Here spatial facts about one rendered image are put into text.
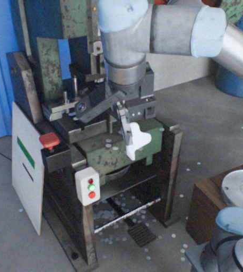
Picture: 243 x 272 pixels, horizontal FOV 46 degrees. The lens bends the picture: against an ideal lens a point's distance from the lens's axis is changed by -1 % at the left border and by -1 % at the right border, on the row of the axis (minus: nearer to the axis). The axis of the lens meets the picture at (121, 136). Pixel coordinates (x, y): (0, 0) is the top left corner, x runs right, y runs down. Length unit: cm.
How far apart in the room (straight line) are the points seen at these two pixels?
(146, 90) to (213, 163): 169
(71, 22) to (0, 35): 129
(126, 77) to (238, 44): 23
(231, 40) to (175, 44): 17
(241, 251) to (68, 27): 85
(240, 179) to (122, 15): 120
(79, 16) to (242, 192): 102
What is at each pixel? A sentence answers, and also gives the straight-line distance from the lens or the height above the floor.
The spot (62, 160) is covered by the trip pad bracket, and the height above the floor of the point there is 67.
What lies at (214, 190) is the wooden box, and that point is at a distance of 148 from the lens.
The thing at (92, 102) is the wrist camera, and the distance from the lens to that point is 60.
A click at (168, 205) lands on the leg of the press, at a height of 15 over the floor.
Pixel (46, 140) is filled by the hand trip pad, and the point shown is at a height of 76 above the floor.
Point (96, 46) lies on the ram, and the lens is 117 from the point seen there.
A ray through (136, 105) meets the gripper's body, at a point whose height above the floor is 106.
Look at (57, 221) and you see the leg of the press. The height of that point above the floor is 3.
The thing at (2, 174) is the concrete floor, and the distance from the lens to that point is 219.
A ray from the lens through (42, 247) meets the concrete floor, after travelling 169.
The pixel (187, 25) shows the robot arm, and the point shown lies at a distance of 46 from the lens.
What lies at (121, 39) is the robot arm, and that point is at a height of 121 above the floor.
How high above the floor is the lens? 133
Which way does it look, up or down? 33 degrees down
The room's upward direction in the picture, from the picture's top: straight up
